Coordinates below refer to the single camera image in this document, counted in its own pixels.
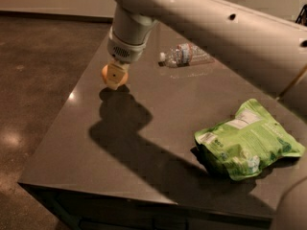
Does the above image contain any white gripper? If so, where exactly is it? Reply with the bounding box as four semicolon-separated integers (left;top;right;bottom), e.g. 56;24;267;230
106;6;157;90

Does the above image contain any green rice chip bag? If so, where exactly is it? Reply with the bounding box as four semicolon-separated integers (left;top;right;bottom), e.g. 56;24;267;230
194;99;305;181

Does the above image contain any orange fruit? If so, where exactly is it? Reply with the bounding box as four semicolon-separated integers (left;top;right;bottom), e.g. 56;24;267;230
102;64;128;88

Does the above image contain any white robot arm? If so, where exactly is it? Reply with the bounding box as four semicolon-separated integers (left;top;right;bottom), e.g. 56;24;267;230
107;0;307;118

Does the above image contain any clear plastic water bottle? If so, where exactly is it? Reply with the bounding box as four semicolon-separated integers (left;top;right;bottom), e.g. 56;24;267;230
158;43;214;68

